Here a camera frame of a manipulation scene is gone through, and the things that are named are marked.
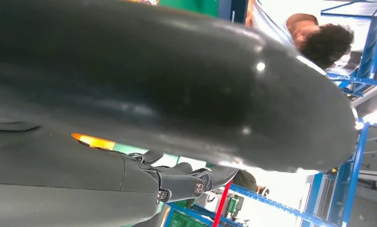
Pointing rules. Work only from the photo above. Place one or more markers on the green plastic crate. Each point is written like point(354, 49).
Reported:
point(182, 221)

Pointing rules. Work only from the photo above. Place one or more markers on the red steel post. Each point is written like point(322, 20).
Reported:
point(221, 205)

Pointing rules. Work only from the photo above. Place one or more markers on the blue steel shelving rack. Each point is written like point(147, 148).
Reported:
point(354, 175)

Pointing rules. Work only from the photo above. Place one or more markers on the person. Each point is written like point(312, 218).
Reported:
point(246, 181)
point(326, 47)

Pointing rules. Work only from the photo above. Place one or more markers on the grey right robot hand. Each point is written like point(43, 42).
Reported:
point(144, 78)

